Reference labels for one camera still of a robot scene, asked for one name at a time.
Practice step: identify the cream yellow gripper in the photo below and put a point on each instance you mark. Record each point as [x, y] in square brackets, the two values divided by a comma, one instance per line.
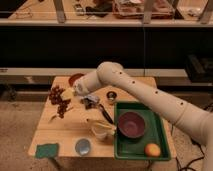
[67, 94]

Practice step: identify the dark red grape bunch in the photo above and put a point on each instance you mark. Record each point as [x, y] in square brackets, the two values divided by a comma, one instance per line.
[55, 98]

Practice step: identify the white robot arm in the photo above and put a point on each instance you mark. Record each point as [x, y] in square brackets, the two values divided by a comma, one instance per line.
[190, 119]

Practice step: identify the small metal cup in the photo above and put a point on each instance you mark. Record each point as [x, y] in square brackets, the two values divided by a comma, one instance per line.
[111, 96]

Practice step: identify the blue grey cup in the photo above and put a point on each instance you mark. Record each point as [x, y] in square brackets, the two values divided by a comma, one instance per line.
[83, 147]

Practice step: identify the wooden spoon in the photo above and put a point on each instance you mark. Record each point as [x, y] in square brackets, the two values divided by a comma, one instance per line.
[57, 115]

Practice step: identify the orange red bowl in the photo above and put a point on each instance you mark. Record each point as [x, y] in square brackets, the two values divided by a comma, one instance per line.
[74, 77]

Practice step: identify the green sponge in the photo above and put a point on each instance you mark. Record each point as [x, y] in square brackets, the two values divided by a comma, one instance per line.
[47, 151]

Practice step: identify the purple bowl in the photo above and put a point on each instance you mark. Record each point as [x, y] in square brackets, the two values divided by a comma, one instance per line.
[131, 125]

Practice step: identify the green plastic tray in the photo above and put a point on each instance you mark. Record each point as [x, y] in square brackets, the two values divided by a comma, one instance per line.
[134, 149]

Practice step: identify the red yellow apple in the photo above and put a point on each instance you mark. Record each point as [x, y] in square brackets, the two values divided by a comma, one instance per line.
[152, 150]

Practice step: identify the black handled utensil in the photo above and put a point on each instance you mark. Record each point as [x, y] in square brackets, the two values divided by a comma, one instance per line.
[105, 114]

